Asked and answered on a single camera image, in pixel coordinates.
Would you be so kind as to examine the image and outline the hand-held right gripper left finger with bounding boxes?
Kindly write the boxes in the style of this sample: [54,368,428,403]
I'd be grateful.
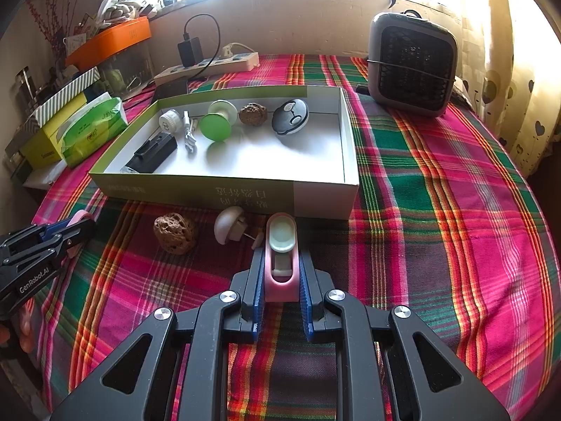
[50,253,266,421]

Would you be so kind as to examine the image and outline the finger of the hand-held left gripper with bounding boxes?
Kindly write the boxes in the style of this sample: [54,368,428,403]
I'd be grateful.
[0,217,98,273]
[0,219,74,250]

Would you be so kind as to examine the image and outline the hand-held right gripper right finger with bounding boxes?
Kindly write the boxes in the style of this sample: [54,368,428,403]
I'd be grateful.
[298,253,511,421]

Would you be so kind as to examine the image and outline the pink handheld device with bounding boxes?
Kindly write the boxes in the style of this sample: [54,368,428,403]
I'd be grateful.
[264,212,303,303]

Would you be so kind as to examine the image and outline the green and white cardboard box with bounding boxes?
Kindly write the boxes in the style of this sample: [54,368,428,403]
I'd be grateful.
[88,86,361,221]

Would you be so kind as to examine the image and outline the black cylindrical flashlight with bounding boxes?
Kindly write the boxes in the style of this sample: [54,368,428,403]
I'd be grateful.
[124,133,178,175]

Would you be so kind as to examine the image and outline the white usb cable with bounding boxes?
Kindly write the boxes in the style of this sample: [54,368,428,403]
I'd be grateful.
[181,111,198,155]

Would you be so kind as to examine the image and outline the black oval three-disc device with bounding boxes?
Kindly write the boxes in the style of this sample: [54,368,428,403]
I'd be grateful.
[271,97,309,136]

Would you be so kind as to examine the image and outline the person's left hand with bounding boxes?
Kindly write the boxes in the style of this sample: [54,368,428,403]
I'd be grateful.
[0,299,36,353]

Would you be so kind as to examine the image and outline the white mushroom night light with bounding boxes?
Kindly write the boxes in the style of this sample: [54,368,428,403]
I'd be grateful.
[213,208,264,247]

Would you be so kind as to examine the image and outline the yellow-green box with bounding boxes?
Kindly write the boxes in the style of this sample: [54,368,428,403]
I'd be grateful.
[19,96,89,168]

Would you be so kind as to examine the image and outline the large brown walnut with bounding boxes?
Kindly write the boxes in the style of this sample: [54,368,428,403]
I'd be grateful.
[153,212,197,255]

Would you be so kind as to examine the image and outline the green tissue pack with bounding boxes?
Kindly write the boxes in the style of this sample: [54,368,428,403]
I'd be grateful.
[58,95,129,168]

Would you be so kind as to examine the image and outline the striped box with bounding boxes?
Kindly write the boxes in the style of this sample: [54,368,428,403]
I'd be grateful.
[23,66,100,126]

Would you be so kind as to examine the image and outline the white round cap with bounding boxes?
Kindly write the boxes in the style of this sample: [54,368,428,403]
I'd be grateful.
[158,109,181,132]

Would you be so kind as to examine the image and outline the glass jar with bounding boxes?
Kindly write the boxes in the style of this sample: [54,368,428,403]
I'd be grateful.
[14,66,40,111]

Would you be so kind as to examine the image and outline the plaid tablecloth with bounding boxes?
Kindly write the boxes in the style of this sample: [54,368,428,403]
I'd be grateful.
[30,53,560,421]

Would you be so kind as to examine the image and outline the clear plastic container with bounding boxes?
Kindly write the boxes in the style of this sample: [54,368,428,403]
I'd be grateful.
[98,46,155,94]

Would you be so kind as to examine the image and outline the black phone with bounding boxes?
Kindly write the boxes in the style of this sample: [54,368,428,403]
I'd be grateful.
[153,79,189,98]

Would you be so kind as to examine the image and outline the small brown walnut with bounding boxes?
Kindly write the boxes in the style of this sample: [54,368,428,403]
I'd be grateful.
[238,102,263,126]

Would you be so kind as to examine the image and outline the orange box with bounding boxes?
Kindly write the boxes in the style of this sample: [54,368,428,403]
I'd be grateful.
[65,16,152,71]

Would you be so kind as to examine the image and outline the red berry branches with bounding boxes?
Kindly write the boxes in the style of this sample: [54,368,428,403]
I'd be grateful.
[25,0,76,50]

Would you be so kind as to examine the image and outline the white power strip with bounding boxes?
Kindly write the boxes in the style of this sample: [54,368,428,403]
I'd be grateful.
[154,51,261,84]

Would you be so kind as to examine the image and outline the pile of white bags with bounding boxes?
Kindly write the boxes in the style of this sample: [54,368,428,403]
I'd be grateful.
[94,0,155,26]

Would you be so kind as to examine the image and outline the grey fan heater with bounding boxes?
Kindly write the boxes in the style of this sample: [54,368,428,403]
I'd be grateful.
[367,11,459,118]

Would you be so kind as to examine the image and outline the yellow heart-print curtain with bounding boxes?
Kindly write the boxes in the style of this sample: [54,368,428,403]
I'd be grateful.
[477,0,561,177]

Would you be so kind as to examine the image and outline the black charger with cable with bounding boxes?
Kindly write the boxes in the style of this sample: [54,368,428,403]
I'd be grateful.
[177,13,222,69]

